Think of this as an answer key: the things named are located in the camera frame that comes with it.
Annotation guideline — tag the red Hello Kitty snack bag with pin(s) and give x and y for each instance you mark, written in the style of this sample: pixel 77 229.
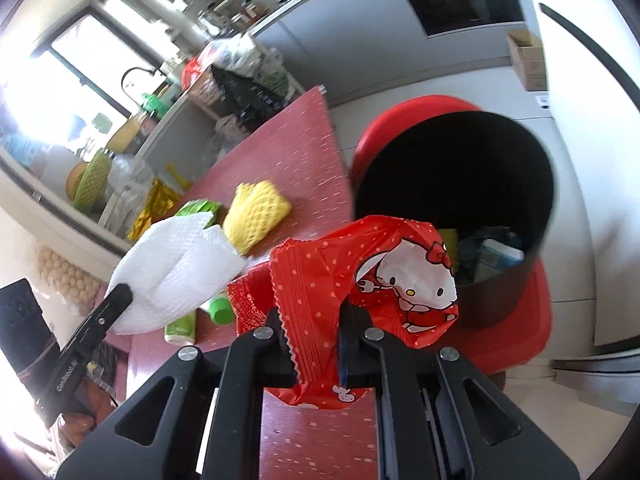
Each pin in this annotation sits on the red Hello Kitty snack bag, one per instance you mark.
pixel 398 270

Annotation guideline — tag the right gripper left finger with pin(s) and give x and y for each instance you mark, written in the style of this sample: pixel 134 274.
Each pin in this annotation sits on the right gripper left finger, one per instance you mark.
pixel 198 417

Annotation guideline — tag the black kitchen faucet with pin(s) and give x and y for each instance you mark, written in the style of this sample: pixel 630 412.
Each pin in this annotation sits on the black kitchen faucet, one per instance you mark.
pixel 138 83

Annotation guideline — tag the black plastic bag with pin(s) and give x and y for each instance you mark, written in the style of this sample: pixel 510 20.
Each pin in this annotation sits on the black plastic bag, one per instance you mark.
pixel 251 103

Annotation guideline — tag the black trash bin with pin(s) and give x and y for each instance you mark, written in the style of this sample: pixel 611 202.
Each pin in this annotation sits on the black trash bin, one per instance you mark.
pixel 480 174

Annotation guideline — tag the cardboard box on floor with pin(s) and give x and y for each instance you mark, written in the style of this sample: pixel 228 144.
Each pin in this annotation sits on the cardboard box on floor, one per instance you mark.
pixel 527 58

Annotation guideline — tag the white refrigerator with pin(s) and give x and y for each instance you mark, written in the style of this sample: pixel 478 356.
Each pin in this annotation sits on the white refrigerator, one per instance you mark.
pixel 592 60

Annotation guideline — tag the white bottle green cap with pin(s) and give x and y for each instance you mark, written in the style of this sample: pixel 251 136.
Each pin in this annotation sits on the white bottle green cap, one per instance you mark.
pixel 219 309

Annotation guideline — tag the gold foil bag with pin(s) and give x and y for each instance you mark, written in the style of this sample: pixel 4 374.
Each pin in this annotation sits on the gold foil bag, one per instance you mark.
pixel 161 199

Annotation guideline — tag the clear plastic bag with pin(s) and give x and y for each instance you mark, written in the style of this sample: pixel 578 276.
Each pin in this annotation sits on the clear plastic bag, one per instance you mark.
pixel 128 185

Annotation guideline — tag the white paper towel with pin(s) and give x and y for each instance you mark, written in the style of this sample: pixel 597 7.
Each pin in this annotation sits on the white paper towel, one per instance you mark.
pixel 177 265

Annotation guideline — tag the yellow ridged sponge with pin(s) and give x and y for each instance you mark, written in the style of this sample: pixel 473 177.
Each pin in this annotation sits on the yellow ridged sponge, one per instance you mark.
pixel 256 209

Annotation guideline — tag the blue plasters box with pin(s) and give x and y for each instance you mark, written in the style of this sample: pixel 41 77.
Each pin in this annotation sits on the blue plasters box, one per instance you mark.
pixel 494 258

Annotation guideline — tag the green woven basket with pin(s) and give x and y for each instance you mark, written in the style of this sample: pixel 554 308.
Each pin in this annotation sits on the green woven basket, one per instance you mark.
pixel 92 182

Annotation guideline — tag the green snack bag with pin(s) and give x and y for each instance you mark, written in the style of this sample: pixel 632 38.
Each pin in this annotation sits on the green snack bag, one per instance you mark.
pixel 198 206

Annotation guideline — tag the red stool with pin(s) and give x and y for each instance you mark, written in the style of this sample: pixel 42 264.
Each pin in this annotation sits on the red stool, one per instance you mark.
pixel 524 332

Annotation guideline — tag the coconut water bottle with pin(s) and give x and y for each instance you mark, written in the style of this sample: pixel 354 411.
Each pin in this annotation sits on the coconut water bottle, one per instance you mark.
pixel 181 332

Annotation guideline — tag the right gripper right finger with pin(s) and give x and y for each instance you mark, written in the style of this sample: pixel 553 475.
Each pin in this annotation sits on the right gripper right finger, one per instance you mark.
pixel 438 416

